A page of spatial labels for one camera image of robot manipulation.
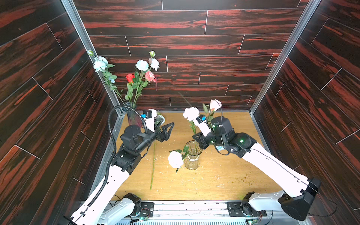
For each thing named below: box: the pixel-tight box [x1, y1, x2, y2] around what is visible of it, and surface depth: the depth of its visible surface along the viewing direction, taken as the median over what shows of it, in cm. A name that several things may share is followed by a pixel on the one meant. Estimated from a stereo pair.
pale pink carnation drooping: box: [167, 145, 189, 173], surface depth 52 cm
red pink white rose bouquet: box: [124, 50, 160, 109], surface depth 86 cm
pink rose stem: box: [202, 98, 223, 130], surface depth 70 cm
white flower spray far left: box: [87, 50, 126, 105], surface depth 85 cm
